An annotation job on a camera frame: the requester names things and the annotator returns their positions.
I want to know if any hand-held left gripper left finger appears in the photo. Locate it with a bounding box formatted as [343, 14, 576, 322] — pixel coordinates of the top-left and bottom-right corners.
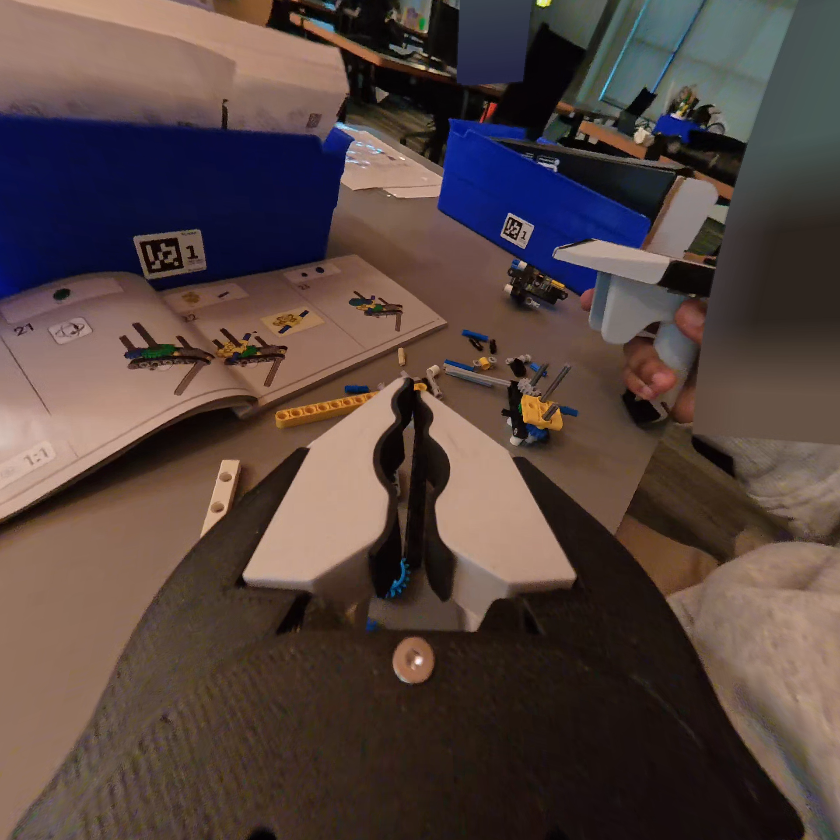
[243, 377, 417, 630]

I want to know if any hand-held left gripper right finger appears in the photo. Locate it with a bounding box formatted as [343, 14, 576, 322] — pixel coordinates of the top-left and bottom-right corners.
[419, 390, 577, 632]

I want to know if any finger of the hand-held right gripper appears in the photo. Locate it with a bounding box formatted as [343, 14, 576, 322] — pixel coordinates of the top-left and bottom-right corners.
[553, 239, 672, 285]

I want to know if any yellow lego gear assembly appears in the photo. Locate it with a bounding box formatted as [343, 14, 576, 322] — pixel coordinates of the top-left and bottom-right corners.
[502, 364, 580, 448]

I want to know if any black lego subassembly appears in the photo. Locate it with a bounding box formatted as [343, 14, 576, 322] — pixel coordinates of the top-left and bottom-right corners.
[504, 259, 569, 309]

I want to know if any long yellow lego beam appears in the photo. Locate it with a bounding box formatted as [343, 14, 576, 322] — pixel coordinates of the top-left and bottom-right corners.
[275, 387, 389, 429]

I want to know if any white lego beam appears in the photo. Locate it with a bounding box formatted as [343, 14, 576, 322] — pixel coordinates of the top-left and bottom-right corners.
[199, 459, 242, 539]

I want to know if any lego instruction booklet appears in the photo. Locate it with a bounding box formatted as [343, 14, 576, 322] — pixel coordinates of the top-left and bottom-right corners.
[0, 252, 449, 526]

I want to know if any person's right hand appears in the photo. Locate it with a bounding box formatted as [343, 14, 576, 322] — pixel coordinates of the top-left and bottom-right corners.
[581, 289, 708, 424]

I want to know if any white cardboard flap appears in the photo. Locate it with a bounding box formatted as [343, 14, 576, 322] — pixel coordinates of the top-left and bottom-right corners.
[646, 176, 721, 258]

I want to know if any blue storage bin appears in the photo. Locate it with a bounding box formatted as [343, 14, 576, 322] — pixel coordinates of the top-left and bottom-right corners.
[437, 118, 654, 294]
[0, 113, 355, 299]

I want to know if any black high-back chair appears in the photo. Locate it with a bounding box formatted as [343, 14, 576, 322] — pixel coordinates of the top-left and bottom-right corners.
[508, 23, 588, 142]

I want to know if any large window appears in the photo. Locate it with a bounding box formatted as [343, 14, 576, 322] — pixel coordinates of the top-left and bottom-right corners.
[600, 0, 713, 112]

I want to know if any printed white paper sheet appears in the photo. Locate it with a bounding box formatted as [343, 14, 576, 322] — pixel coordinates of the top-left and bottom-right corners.
[340, 126, 445, 191]

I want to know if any wooden background desk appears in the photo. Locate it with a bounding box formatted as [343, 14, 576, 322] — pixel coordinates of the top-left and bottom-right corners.
[289, 10, 509, 89]

